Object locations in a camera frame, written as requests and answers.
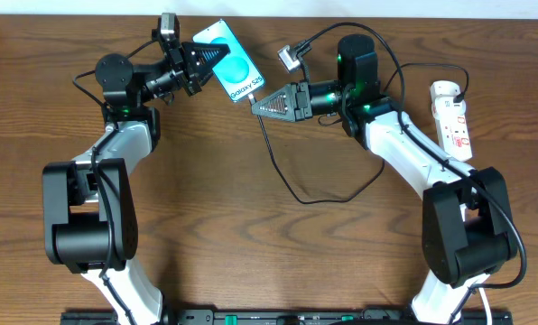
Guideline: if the turquoise screen smartphone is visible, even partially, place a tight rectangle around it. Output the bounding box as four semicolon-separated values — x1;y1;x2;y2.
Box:
192;20;265;102

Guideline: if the black charging cable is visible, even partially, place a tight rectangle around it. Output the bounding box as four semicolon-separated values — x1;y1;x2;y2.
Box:
246;62;470;206

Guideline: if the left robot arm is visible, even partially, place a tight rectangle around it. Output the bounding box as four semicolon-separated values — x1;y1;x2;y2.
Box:
42;30;230;324

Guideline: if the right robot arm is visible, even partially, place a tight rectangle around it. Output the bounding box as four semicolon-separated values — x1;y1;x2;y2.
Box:
252;33;526;324

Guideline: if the white charger plug adapter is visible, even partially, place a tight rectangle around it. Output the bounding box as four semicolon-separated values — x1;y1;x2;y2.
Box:
430;80;463;107

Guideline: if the white power strip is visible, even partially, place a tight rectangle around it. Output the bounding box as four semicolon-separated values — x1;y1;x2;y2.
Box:
431;96;472;162

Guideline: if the black right camera cable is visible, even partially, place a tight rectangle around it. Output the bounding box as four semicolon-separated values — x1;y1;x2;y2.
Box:
295;22;528;325

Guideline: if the white power strip cord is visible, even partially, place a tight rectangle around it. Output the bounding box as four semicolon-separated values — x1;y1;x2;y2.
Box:
476;286;494;325

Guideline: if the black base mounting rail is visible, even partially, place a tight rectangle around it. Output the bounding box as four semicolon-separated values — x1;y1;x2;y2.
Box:
59;308;514;325

